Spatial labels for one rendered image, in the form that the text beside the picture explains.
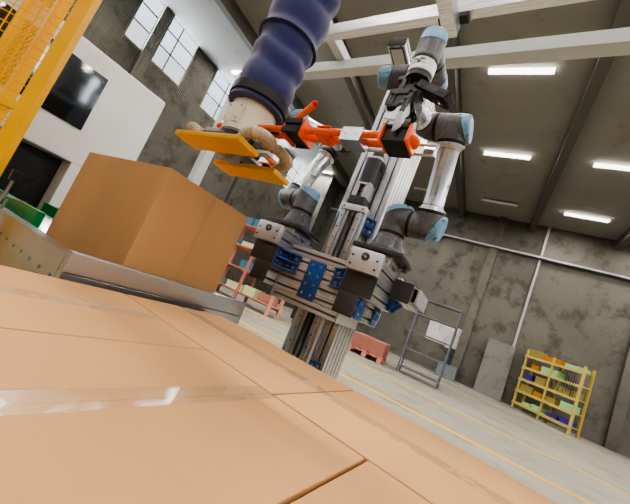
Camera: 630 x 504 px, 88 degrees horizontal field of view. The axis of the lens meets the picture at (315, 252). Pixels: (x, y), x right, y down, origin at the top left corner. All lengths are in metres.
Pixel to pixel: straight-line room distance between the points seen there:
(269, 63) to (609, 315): 14.40
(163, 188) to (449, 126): 1.10
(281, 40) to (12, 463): 1.30
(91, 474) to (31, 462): 0.04
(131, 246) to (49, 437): 0.84
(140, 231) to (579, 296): 14.50
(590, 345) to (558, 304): 1.55
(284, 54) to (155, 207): 0.69
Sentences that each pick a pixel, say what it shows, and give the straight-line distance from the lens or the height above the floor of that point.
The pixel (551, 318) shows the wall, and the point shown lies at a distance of 14.59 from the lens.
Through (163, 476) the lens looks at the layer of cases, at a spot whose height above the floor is 0.54.
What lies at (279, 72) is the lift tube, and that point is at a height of 1.42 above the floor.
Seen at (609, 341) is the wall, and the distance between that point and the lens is 14.87.
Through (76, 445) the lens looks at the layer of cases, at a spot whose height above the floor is 0.54.
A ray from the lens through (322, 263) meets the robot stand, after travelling 1.48.
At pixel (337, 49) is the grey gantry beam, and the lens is 4.01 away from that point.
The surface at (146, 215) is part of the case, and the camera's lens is 1.16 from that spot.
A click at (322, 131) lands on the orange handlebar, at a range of 1.06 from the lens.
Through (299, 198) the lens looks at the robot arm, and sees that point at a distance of 1.69.
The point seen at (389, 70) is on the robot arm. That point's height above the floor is 1.51.
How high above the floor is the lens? 0.73
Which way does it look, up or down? 8 degrees up
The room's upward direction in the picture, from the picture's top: 22 degrees clockwise
